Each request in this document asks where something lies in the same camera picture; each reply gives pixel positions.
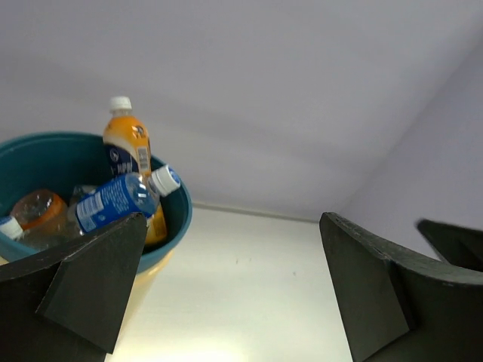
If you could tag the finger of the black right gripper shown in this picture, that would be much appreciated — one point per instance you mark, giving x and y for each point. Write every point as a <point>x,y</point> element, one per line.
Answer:
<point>457,245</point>

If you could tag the clear bottle white cap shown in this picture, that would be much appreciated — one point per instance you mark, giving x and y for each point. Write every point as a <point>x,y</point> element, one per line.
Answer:
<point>60,230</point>

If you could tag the orange bottle dark label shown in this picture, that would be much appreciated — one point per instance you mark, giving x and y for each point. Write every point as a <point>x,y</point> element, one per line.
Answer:
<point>127,147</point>

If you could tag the small blue label bottle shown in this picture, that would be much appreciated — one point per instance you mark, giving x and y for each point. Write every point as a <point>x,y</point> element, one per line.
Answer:
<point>122,196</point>

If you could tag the large clear ribbed bottle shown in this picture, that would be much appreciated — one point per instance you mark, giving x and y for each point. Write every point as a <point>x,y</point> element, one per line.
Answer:
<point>10,227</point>

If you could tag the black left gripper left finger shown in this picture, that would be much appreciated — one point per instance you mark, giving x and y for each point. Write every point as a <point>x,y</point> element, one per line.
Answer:
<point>67,303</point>

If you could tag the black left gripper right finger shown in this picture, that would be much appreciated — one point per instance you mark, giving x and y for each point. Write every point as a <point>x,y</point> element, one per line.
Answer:
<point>397,304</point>

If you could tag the orange label tea bottle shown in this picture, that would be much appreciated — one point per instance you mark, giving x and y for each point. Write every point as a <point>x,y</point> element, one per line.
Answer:
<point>37,208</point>

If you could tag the teal and cream bin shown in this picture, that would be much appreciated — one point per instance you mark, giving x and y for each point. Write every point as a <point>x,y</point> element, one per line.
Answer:
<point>59,162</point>

